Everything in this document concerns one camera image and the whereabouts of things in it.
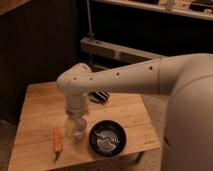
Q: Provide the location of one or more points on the black ceramic bowl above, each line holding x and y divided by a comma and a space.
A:
107, 138

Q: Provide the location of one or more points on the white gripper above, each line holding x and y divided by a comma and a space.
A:
75, 107

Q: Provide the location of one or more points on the wooden shelf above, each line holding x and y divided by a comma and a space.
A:
175, 7

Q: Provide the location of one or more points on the grey metal beam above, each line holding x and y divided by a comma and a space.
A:
116, 52

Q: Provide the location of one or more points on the orange carrot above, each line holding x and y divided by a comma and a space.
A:
57, 144

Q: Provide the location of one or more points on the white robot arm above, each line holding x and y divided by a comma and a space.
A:
186, 79

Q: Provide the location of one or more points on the metal pole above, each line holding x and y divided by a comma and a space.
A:
91, 34

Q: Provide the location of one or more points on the wooden table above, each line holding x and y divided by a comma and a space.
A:
43, 110

